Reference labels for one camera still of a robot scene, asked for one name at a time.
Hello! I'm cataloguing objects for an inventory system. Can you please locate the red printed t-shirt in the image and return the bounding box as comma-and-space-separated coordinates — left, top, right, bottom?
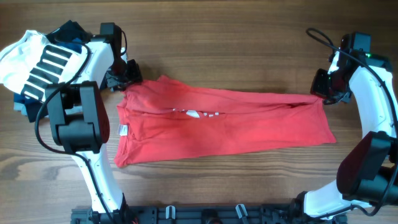
114, 76, 336, 167

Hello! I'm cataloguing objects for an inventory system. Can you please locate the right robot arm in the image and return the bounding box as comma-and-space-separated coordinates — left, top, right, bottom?
287, 28, 397, 223

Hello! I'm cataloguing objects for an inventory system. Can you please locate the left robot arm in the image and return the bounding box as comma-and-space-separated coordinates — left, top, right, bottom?
43, 21, 142, 223

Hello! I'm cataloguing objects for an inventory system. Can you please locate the blue folded shirt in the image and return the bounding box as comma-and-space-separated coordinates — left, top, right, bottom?
8, 43, 88, 102

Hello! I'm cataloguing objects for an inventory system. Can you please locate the white black striped folded shirt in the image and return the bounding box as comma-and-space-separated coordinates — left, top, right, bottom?
1, 30, 88, 101

